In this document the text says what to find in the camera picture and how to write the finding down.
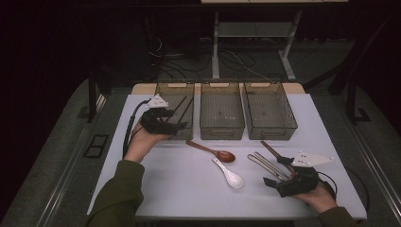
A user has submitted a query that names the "white ceramic spoon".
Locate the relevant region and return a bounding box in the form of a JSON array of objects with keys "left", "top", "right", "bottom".
[{"left": 211, "top": 157, "right": 245, "bottom": 189}]

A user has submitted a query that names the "person's left hand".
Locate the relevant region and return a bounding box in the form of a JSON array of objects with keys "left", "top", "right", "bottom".
[{"left": 124, "top": 121, "right": 173, "bottom": 164}]

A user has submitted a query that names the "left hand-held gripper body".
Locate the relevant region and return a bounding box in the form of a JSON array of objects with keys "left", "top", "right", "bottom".
[{"left": 140, "top": 94, "right": 178, "bottom": 135}]

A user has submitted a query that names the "black chopstick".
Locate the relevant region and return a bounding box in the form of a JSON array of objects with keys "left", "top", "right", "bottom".
[
  {"left": 176, "top": 98, "right": 195, "bottom": 126},
  {"left": 169, "top": 95, "right": 187, "bottom": 117}
]

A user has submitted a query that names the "right hand-held gripper black cable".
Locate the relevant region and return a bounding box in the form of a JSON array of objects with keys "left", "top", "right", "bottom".
[{"left": 316, "top": 166, "right": 371, "bottom": 223}]

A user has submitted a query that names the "hand-held gripper black cable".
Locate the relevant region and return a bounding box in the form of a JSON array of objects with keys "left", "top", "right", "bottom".
[
  {"left": 122, "top": 98, "right": 151, "bottom": 160},
  {"left": 316, "top": 166, "right": 371, "bottom": 223}
]

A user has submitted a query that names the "brown wooden spoon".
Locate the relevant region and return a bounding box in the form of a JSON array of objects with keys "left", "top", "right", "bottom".
[{"left": 185, "top": 140, "right": 236, "bottom": 164}]

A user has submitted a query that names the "grey metal stand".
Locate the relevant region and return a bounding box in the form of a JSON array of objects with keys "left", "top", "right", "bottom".
[{"left": 212, "top": 10, "right": 298, "bottom": 82}]

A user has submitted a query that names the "black floor cable bundle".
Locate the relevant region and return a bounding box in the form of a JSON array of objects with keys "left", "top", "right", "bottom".
[{"left": 148, "top": 34, "right": 259, "bottom": 81}]

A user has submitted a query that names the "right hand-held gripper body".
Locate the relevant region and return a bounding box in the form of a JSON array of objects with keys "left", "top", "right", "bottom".
[{"left": 276, "top": 151, "right": 335, "bottom": 199}]

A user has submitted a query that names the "black metal stand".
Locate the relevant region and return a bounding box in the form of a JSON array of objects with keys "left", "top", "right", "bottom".
[
  {"left": 87, "top": 72, "right": 107, "bottom": 124},
  {"left": 302, "top": 12, "right": 401, "bottom": 126}
]

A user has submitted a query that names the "person's right hand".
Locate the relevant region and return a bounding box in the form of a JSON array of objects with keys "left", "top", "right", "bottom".
[{"left": 292, "top": 181, "right": 339, "bottom": 215}]

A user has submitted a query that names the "metal floor rail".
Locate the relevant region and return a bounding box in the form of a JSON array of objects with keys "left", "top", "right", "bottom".
[
  {"left": 39, "top": 94, "right": 107, "bottom": 227},
  {"left": 343, "top": 116, "right": 401, "bottom": 218}
]

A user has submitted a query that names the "translucent grey plastic bin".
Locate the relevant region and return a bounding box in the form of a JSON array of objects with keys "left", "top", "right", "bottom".
[
  {"left": 243, "top": 81, "right": 299, "bottom": 141},
  {"left": 199, "top": 81, "right": 246, "bottom": 141},
  {"left": 147, "top": 81, "right": 196, "bottom": 141}
]

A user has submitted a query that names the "left hand-held gripper black cable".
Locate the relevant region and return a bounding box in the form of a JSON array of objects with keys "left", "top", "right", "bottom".
[{"left": 122, "top": 98, "right": 151, "bottom": 160}]

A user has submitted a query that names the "white floor cable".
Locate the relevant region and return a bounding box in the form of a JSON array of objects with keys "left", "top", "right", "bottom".
[{"left": 226, "top": 49, "right": 270, "bottom": 80}]

